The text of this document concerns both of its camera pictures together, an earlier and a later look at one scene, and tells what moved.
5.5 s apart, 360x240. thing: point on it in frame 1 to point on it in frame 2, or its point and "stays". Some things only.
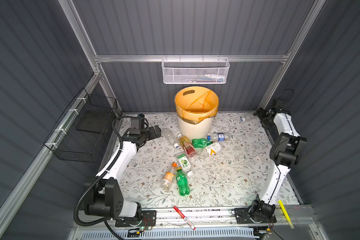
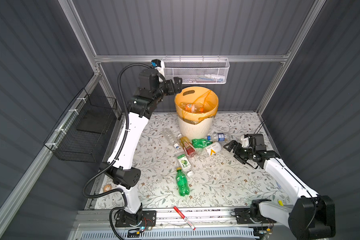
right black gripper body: [263, 117] to [242, 153]
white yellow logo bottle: [210, 150] stays
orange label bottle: [168, 177] to [191, 107]
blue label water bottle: [218, 137] stays
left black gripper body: [149, 134] to [168, 89]
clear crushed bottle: [170, 137] stays
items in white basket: [206, 78] stays
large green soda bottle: [182, 181] stays
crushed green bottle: [201, 143] stays
